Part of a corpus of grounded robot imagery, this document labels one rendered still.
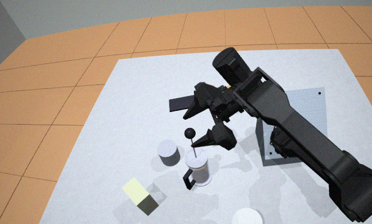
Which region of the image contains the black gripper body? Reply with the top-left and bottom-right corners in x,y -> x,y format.
209,86 -> 244,151

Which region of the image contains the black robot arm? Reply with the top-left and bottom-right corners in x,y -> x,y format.
194,47 -> 372,223

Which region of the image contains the french press coffee maker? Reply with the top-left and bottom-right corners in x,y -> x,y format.
183,128 -> 212,190

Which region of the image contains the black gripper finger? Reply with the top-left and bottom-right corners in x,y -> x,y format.
191,129 -> 219,148
183,95 -> 206,120

